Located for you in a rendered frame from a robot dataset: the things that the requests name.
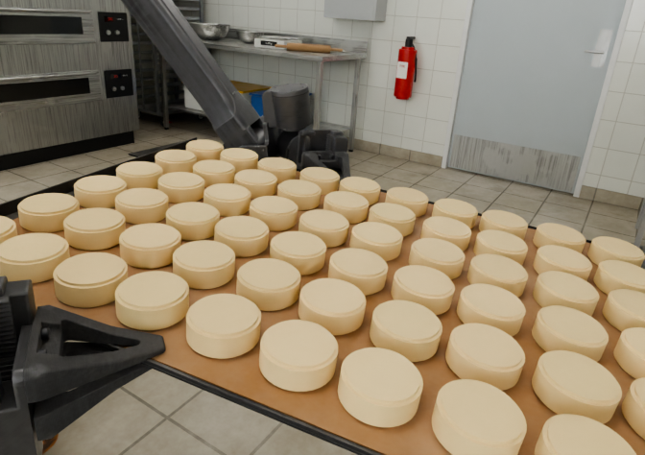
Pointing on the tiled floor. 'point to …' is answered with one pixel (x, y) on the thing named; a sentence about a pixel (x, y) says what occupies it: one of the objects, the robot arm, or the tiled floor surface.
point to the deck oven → (63, 67)
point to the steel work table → (355, 49)
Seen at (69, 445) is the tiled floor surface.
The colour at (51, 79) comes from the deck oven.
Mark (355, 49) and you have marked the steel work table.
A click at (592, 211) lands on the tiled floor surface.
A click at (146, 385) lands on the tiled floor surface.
